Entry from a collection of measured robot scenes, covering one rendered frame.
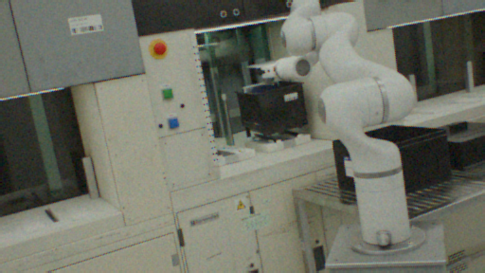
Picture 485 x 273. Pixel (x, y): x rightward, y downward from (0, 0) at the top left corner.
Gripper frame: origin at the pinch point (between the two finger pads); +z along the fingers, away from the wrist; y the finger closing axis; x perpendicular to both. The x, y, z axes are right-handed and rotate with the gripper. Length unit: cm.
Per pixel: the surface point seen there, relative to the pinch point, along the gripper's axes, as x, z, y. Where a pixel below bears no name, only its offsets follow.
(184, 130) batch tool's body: -13, -31, -49
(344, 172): -37, -51, -1
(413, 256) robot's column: -44, -112, -24
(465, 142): -34, -66, 39
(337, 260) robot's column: -44, -100, -38
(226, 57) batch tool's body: 7.9, 20.8, -7.6
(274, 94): -9.6, -9.5, -2.5
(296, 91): -10.4, -9.4, 8.0
